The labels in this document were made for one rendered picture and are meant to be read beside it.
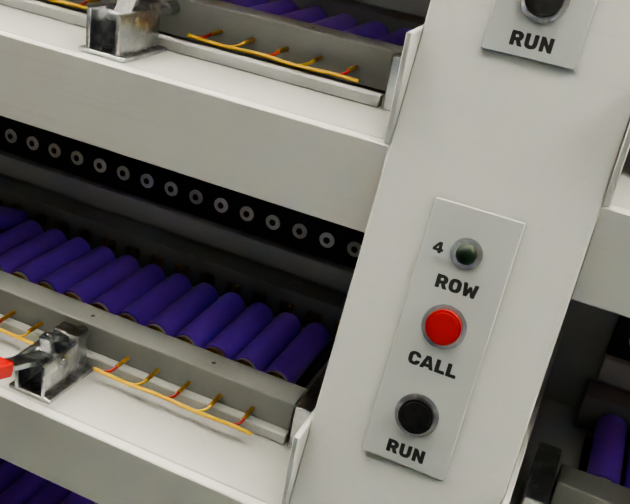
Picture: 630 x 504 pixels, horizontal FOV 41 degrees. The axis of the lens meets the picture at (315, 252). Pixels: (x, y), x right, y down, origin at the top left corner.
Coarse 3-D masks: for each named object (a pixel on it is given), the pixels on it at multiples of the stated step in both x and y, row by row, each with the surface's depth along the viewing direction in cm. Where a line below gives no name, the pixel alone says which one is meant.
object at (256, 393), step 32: (0, 288) 51; (32, 288) 52; (0, 320) 50; (32, 320) 51; (64, 320) 50; (96, 320) 50; (128, 320) 50; (96, 352) 50; (128, 352) 49; (160, 352) 48; (192, 352) 48; (128, 384) 47; (192, 384) 48; (224, 384) 47; (256, 384) 47; (288, 384) 47; (256, 416) 47; (288, 416) 46
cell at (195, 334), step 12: (228, 300) 55; (240, 300) 56; (204, 312) 53; (216, 312) 53; (228, 312) 54; (240, 312) 56; (192, 324) 52; (204, 324) 52; (216, 324) 53; (228, 324) 54; (192, 336) 51; (204, 336) 51
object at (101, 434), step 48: (96, 192) 63; (240, 240) 60; (192, 288) 60; (336, 288) 58; (0, 336) 51; (0, 384) 47; (96, 384) 48; (0, 432) 47; (48, 432) 46; (96, 432) 45; (144, 432) 45; (192, 432) 46; (240, 432) 46; (96, 480) 46; (144, 480) 44; (192, 480) 43; (240, 480) 43; (288, 480) 40
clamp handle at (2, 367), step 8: (40, 336) 46; (40, 344) 46; (48, 344) 46; (32, 352) 46; (40, 352) 46; (48, 352) 46; (0, 360) 43; (8, 360) 43; (16, 360) 44; (24, 360) 44; (32, 360) 45; (40, 360) 45; (48, 360) 46; (0, 368) 42; (8, 368) 43; (16, 368) 44; (24, 368) 44; (0, 376) 42; (8, 376) 43
